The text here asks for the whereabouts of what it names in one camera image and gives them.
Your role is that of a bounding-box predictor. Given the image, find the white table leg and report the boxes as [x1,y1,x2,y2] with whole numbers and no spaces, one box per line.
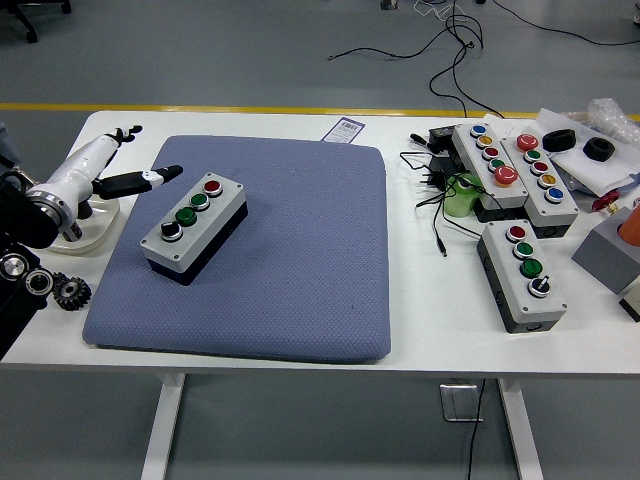
[497,377,545,480]
[139,373,187,480]

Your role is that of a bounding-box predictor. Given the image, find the white and black box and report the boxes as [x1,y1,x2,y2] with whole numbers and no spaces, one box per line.
[618,279,640,323]

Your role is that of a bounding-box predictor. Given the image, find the purple barcode label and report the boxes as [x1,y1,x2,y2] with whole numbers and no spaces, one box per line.
[322,116,366,145]

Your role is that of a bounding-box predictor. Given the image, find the grey five-button control box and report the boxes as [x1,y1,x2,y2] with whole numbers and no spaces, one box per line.
[501,132,581,239]
[452,122,531,224]

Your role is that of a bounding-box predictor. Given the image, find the black foam ring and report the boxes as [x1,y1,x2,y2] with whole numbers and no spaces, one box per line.
[582,137,615,162]
[542,128,577,152]

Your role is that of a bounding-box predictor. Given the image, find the metal floor socket plate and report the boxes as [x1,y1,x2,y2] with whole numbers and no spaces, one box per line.
[439,383,485,424]

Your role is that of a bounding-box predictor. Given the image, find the green tape roll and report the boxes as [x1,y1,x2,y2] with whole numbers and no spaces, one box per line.
[443,172,482,219]

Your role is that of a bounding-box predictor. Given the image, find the black metal gear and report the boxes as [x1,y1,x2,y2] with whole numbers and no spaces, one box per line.
[49,272,92,312]

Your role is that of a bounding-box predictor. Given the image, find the black hanging cable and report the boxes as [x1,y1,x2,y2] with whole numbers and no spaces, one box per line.
[464,378,489,480]

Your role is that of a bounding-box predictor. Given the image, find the white shallow dish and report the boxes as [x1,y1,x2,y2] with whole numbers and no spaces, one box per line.
[47,192,124,259]

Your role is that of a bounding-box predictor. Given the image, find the orange cylinder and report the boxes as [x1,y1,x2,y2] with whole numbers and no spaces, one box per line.
[617,204,640,249]

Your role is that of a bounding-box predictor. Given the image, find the black floor cable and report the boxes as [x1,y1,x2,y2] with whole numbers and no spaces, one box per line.
[492,0,640,47]
[327,0,501,119]

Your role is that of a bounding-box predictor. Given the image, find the black cable with barrel plug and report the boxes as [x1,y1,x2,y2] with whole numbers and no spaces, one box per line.
[398,149,450,259]

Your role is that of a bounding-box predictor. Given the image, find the black office chair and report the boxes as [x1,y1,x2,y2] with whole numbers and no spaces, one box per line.
[0,0,73,45]

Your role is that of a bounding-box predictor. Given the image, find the person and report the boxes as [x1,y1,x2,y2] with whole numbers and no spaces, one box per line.
[0,122,22,169]

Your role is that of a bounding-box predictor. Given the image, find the blue-grey padded mat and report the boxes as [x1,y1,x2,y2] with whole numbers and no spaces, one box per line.
[81,134,393,365]

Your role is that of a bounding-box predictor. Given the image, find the black power adapter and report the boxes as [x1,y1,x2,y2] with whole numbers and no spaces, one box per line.
[427,124,464,154]
[417,152,464,192]

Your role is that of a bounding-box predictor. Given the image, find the red mushroom button part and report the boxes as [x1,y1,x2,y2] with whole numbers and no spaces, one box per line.
[592,192,621,214]

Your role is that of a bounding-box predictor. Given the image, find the grey block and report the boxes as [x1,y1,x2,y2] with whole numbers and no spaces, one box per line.
[571,204,640,296]

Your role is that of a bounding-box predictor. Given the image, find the clear bubble wrap bag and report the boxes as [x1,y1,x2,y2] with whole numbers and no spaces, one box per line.
[584,97,640,146]

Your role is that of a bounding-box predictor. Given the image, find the grey four-button control box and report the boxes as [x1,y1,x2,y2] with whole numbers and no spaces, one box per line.
[476,219,569,335]
[139,172,250,287]

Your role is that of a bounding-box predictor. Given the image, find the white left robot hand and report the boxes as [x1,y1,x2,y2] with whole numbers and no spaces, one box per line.
[47,124,184,207]

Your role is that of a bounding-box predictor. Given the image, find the white floor cable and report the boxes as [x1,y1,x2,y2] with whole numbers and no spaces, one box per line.
[413,0,454,22]

